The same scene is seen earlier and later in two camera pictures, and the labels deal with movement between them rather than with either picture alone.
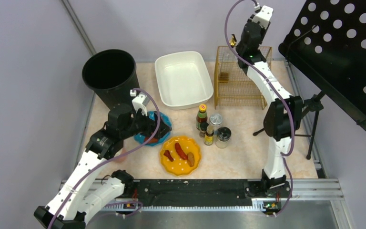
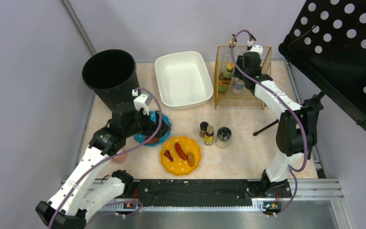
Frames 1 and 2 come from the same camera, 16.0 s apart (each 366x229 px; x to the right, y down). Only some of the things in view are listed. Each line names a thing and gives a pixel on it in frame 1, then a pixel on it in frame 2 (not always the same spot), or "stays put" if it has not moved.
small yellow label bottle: (208, 138) stays put
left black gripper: (151, 127) stays put
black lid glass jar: (223, 136) stays put
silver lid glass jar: (216, 120) to (238, 84)
